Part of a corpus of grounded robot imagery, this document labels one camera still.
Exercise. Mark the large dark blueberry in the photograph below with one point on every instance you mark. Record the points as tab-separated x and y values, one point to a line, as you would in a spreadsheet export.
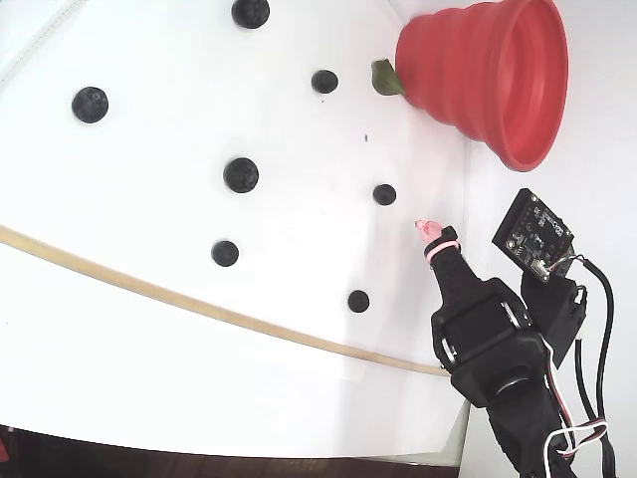
250	12
90	104
241	174

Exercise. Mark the large white base sheet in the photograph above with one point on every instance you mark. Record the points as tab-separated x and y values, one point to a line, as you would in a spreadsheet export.
149	398

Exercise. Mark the small green leaf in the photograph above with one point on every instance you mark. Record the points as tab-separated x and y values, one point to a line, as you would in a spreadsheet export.
384	78

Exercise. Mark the long thin wooden stick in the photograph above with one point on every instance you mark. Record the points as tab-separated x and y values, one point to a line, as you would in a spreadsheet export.
298	337

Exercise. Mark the red collapsible silicone cup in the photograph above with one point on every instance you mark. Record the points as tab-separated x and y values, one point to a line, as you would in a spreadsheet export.
448	65

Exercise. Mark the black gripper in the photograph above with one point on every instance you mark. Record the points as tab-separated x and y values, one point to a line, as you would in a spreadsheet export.
472	319

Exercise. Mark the small dark blueberry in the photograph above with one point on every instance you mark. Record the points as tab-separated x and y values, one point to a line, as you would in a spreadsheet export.
224	253
324	81
358	301
384	194

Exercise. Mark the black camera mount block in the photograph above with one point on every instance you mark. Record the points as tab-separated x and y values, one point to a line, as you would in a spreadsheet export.
552	313

